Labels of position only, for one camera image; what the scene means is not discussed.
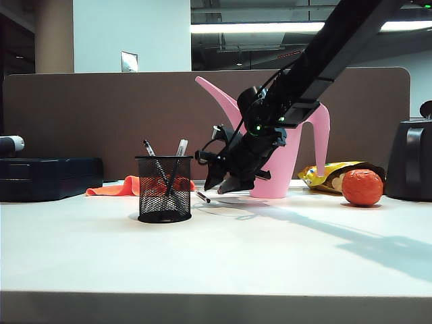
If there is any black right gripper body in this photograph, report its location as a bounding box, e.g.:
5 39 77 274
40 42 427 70
195 125 288 180

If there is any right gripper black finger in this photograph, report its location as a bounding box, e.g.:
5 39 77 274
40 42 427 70
204 161 232 190
217 175 256 195

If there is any black mesh pen holder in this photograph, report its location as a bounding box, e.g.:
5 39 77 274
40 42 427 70
134 155 194 223

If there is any pink plastic watering can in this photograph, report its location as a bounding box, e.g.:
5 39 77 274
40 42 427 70
195 76 331 199

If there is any yellow snack bag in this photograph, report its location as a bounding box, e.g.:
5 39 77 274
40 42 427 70
298 161 386 196

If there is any orange cloth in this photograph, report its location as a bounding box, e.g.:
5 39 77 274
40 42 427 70
85 175 196 197

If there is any orange wrapped ball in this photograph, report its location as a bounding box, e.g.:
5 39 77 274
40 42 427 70
341 169 384 207

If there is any white ceiling light strip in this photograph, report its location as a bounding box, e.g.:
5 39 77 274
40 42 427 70
190 22 432 34

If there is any brown desk partition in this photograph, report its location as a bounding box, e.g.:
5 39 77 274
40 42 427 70
2 66 412 182

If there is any black kettle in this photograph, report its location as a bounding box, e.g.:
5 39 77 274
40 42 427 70
384 101 432 203

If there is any dark storage box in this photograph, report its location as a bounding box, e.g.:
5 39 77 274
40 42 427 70
0 157 104 203

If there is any silver wall switch plate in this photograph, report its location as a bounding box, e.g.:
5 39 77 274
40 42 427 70
120 51 139 73

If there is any grey white cylinder handle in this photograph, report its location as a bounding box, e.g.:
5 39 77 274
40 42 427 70
0 135 26 157

